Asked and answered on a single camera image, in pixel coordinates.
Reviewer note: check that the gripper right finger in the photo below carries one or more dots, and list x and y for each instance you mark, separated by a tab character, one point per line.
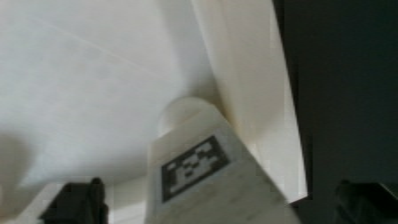
366	203

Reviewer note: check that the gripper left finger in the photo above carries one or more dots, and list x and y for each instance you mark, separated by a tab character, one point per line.
68	204

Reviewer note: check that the white leg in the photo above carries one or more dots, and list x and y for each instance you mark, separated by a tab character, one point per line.
208	185

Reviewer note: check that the white square tabletop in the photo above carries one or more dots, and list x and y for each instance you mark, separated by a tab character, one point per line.
116	66

